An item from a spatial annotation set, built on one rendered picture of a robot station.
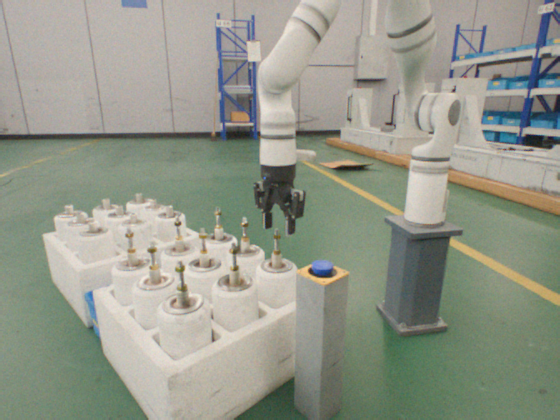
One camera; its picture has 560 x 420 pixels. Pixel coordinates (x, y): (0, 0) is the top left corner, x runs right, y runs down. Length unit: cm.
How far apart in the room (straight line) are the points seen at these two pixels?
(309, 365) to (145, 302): 34
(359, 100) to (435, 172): 443
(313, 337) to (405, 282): 41
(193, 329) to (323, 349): 24
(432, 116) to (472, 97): 262
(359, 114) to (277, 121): 463
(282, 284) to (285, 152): 29
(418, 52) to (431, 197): 34
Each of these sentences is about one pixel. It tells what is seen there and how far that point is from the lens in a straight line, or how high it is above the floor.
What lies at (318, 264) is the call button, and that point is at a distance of 65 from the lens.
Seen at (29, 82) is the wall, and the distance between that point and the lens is 760.
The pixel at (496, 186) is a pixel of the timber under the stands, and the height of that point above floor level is 7.
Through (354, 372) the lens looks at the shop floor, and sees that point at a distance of 94.
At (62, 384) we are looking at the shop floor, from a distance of 102.
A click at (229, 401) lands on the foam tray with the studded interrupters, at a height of 5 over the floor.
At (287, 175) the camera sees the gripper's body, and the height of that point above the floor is 47.
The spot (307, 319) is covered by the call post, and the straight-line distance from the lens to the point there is 69.
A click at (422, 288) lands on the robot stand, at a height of 14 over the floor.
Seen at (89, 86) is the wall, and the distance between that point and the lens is 732.
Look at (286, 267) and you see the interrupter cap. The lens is 82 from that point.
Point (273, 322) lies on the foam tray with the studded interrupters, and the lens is 77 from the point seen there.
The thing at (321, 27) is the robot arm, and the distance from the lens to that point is 74.
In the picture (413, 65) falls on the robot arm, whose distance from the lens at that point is 89.
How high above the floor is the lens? 61
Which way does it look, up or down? 18 degrees down
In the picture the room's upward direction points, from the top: straight up
